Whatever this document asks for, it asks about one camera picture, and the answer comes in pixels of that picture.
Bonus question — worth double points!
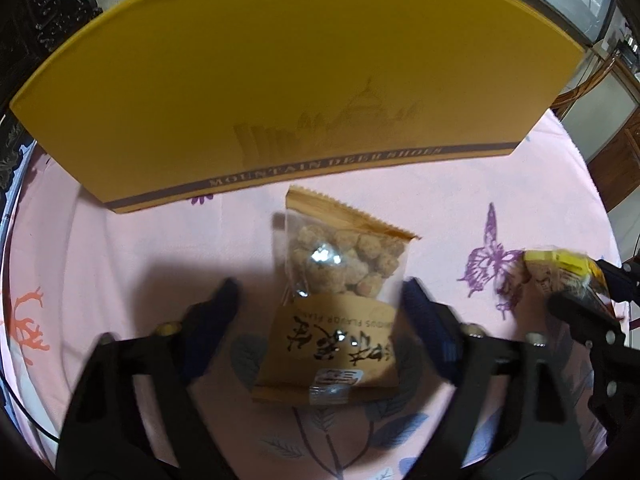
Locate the kraft paper peanut packet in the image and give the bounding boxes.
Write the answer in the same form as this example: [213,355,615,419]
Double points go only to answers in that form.
[250,185,419,407]

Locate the yellow cardboard box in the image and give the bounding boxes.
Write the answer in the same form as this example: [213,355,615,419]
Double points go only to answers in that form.
[9,0,587,217]

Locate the carved dark wooden bench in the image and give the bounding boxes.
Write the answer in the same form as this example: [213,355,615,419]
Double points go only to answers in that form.
[0,0,103,191]

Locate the pink leaf-print cloth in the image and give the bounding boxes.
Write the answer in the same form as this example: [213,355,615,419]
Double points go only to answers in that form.
[0,107,640,480]

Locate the yellow clear snack packet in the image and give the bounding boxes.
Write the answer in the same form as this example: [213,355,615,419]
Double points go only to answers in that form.
[521,248,617,317]

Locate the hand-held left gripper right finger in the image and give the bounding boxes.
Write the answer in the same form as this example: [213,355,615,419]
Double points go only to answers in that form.
[404,275,587,480]

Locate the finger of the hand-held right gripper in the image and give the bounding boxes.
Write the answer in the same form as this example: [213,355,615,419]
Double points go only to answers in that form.
[546,289,640,442]
[589,256,640,307]

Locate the black cable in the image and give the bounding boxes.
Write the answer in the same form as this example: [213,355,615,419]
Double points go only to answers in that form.
[0,345,62,443]

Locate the wooden armchair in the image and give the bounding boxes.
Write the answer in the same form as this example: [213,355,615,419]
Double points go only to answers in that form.
[549,52,640,211]

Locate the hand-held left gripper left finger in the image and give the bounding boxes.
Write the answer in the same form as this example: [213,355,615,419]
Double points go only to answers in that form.
[55,277,241,480]

